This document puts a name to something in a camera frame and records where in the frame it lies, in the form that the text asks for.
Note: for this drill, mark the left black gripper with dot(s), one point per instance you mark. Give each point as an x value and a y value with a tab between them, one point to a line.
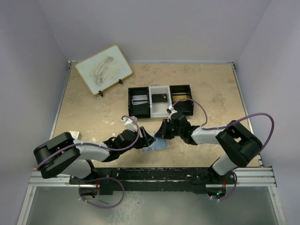
143	137

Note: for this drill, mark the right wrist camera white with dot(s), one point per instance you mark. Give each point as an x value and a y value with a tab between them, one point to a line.
170	110

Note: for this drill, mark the middle white tray bin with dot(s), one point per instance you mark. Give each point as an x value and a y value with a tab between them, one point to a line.
158	110

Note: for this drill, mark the left black tray bin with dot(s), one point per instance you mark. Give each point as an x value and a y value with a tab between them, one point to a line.
139	111

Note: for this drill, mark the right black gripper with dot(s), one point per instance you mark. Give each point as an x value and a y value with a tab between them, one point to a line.
166	129

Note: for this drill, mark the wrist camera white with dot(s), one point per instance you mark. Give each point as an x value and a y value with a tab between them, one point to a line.
170	110
130	122

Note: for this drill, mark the black tray bin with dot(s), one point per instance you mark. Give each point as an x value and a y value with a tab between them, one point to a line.
185	106
139	111

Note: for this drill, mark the right black tray bin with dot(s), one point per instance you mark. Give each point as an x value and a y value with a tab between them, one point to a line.
185	106

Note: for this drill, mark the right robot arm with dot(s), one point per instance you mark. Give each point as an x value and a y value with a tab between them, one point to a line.
239	144

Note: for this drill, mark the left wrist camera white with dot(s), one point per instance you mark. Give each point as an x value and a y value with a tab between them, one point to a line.
130	122

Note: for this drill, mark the white green paper box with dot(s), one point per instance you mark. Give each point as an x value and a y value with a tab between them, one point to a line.
75	134

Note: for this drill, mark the whiteboard with yellow frame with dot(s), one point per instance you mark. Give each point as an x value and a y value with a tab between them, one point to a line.
104	69

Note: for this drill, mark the black card in bin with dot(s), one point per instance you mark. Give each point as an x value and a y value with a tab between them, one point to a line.
159	98

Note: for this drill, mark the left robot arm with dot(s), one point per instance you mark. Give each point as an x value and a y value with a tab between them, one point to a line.
65	155

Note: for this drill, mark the gold card in bin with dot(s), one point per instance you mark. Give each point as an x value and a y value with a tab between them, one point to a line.
179	96

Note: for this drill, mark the silver cards stack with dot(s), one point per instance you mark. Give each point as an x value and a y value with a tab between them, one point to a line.
139	99

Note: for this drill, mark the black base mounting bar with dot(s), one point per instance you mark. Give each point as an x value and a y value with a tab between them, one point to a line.
198	180

